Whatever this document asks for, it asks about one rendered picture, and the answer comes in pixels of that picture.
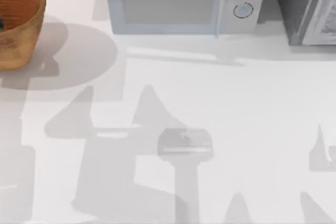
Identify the pale blue microwave door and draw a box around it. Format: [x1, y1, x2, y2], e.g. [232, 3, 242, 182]
[104, 0, 227, 36]

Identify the round microwave knob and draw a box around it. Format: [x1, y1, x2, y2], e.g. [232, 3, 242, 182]
[233, 2, 255, 19]

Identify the pale microwave oven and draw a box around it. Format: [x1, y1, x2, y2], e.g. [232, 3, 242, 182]
[103, 0, 270, 38]

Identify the woven wooden basket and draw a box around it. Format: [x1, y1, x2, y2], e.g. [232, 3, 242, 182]
[0, 0, 47, 71]

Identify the grey cabinet door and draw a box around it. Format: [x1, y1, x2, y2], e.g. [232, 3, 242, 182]
[301, 0, 336, 46]

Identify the pale microwave door handle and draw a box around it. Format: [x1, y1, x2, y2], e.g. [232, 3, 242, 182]
[215, 0, 228, 39]

